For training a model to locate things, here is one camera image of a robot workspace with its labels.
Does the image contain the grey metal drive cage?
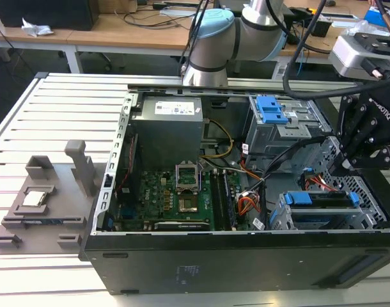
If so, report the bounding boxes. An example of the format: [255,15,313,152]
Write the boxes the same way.
[246,94,335,168]

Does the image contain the metal disk bay cage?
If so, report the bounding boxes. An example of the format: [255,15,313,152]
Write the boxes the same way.
[267,190,390,232]

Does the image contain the blue hanging cable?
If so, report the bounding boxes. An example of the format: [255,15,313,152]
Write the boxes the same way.
[295,41,310,78]

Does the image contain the metal socket cover frame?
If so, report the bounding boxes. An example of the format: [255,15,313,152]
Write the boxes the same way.
[175,162,201,193]

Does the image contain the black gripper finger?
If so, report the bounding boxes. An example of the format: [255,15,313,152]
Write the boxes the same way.
[348,145,390,169]
[332,94,378,174]

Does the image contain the red data wire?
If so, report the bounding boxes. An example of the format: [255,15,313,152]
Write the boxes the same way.
[304,171,339,193]

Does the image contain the thick black power wire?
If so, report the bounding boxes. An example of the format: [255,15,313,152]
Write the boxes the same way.
[260,136,327,185]

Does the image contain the black graphics card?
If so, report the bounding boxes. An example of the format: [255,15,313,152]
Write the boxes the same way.
[153,220,212,232]

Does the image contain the black computer tower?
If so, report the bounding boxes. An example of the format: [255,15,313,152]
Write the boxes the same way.
[0,0,98,31]

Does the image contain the grey parts rack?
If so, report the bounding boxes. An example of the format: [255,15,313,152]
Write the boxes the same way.
[0,139,102,256]

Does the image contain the green motherboard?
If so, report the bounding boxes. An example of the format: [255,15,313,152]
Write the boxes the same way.
[116,168,244,232]

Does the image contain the wooden desk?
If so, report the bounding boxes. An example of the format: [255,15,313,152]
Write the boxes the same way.
[0,0,390,75]

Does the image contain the CPU socket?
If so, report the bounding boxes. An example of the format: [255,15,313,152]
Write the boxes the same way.
[177,196,199,215]

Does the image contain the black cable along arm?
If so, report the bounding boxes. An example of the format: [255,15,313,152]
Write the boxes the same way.
[178,0,212,76]

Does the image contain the thick black gripper cable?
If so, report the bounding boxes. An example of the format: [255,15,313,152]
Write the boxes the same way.
[282,0,390,100]

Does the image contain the white label sheet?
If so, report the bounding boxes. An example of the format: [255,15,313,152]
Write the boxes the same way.
[272,61,288,81]

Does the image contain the RAM stick on rack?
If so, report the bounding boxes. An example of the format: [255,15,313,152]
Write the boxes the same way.
[22,218,82,226]

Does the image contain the clear plastic bag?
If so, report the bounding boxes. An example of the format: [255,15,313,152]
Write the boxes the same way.
[341,20,380,38]

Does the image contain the small black box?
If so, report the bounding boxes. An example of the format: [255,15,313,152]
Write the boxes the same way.
[310,18,334,38]

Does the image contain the black cables on desk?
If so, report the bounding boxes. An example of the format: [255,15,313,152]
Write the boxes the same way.
[122,8,196,30]

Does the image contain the brown cardboard box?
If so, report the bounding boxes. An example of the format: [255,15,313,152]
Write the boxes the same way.
[97,0,139,15]

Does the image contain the crumpled white paper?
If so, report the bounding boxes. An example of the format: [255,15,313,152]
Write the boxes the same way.
[20,17,54,37]

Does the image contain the yellow and black wire bundle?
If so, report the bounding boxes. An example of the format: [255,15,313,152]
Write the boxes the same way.
[200,119,235,159]

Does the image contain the blue empty disk carrier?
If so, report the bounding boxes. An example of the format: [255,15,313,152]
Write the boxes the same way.
[255,95,290,125]

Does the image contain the orange and red wire bundle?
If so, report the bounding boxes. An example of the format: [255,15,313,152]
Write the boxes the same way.
[237,194,262,216]

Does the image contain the black RAM stick in slot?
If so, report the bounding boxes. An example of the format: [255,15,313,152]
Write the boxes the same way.
[222,174,238,230]

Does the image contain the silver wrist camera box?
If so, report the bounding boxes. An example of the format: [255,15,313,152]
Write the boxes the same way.
[328,34,377,79]

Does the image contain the grey power supply unit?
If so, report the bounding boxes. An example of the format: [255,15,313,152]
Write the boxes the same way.
[130,95,205,162]

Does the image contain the hard disk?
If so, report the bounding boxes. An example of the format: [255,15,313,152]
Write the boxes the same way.
[269,191,359,225]

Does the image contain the black open PC case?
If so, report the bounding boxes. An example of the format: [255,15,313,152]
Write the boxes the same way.
[78,83,390,297]

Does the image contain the blue cardboard box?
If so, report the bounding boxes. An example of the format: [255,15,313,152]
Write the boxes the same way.
[364,8,390,24]

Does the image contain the silver CPU on rack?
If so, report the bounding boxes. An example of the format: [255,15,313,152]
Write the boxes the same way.
[22,191,49,207]

